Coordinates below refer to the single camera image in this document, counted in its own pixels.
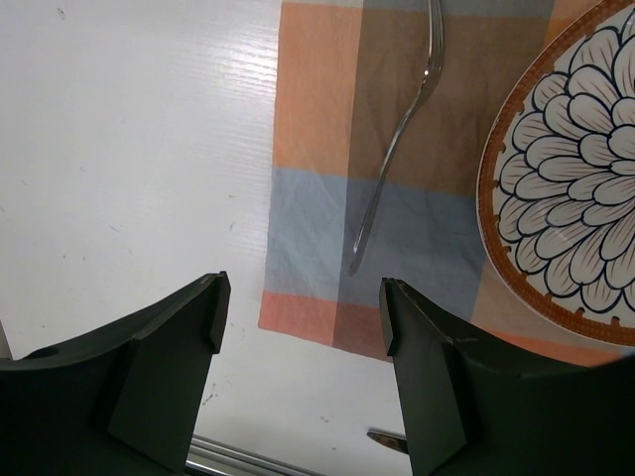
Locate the aluminium frame rail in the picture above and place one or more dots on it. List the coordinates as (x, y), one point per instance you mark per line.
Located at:
(209, 457)

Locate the silver knife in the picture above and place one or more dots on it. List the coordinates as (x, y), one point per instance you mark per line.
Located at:
(388, 439)

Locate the checkered orange grey cloth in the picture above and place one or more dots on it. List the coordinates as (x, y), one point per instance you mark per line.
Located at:
(347, 72)

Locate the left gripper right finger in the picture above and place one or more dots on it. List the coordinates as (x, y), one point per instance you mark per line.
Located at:
(474, 404)

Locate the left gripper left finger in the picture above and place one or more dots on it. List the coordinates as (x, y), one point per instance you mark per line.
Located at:
(121, 399)

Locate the silver fork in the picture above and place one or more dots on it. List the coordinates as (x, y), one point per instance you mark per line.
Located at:
(428, 84)

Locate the floral patterned plate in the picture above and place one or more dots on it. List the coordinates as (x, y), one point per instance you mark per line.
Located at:
(555, 185)

